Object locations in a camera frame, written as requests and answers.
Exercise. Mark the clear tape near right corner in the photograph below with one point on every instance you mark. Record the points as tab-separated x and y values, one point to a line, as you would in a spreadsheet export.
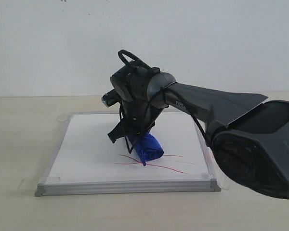
224	183

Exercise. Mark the white board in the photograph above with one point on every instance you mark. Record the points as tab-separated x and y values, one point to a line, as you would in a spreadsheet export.
87	162

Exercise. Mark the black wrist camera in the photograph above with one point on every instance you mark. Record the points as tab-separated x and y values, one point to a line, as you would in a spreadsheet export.
110	98

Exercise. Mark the clear tape far left corner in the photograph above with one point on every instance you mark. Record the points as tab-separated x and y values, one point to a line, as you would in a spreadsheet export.
62	118

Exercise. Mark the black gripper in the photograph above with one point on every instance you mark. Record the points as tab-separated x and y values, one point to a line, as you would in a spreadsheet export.
137	119

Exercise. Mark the clear tape corner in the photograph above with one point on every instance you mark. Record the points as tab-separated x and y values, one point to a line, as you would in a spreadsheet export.
224	183
62	118

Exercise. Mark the blue cloth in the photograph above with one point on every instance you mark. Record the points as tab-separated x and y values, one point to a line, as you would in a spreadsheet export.
148	148

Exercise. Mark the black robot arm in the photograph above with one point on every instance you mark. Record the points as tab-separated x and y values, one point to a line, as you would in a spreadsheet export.
247	133

